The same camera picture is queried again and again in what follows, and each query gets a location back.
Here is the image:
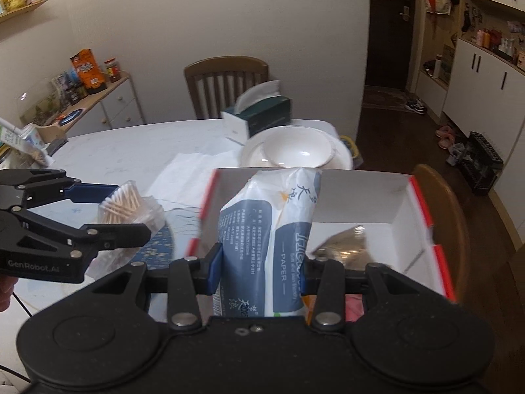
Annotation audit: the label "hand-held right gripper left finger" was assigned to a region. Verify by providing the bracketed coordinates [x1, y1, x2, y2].
[92, 242, 225, 330]

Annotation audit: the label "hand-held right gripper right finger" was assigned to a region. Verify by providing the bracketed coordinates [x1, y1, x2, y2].
[301, 255, 415, 330]

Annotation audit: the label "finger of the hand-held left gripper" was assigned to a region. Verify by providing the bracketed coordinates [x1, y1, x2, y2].
[0, 209, 152, 257]
[0, 168, 120, 211]

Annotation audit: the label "bag of cotton swabs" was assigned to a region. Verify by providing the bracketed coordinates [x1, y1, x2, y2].
[84, 181, 165, 280]

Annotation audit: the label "white and blue tissue pack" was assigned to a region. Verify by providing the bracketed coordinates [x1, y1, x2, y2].
[212, 168, 325, 319]

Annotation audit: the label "red cardboard box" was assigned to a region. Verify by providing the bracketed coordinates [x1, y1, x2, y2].
[186, 167, 457, 324]

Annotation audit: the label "person's left hand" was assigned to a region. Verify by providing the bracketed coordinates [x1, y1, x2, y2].
[0, 277, 18, 313]

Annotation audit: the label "white and green carton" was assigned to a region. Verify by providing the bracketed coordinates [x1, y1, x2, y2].
[0, 117, 51, 165]

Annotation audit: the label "white paper napkin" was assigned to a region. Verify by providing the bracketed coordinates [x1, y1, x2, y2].
[147, 152, 247, 214]

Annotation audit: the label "low white drawer cabinet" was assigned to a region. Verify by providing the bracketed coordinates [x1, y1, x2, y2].
[18, 72, 147, 142]

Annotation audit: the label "white gold-rimmed plate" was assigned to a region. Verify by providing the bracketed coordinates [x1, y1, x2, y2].
[240, 129, 354, 171]

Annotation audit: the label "orange snack box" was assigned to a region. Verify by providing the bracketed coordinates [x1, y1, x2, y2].
[70, 49, 108, 93]

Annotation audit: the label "red-lidded jar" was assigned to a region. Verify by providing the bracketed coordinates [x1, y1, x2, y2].
[103, 58, 122, 83]

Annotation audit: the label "round-backed wooden chair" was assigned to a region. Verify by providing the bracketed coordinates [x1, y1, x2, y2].
[412, 163, 471, 296]

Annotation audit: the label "white gold-rimmed bowl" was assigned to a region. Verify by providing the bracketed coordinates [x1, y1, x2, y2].
[262, 126, 335, 169]

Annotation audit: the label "white and green tissue box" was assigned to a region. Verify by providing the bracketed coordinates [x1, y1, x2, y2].
[221, 81, 293, 145]

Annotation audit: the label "wooden slatted chair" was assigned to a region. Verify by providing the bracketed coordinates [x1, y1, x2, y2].
[184, 55, 270, 120]

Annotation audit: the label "grey shoes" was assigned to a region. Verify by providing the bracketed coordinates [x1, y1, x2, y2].
[445, 143, 467, 167]

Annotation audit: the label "pink slippers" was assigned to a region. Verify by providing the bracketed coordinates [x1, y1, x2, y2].
[436, 126, 457, 149]

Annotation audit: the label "black plastic crate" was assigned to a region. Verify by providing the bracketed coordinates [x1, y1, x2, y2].
[456, 131, 504, 196]

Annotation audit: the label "white sideboard cabinet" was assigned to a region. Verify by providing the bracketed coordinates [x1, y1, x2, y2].
[443, 38, 525, 214]

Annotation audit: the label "open wooden shelf unit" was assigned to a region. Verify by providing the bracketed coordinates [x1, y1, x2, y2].
[420, 6, 462, 89]

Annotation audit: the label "dark entrance door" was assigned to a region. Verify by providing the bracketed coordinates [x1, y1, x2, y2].
[369, 0, 425, 91]

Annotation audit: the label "black cable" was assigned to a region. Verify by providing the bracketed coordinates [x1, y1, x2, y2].
[0, 291, 34, 378]

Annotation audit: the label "wooden wall shelf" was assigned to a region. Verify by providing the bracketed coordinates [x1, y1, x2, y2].
[0, 0, 48, 24]

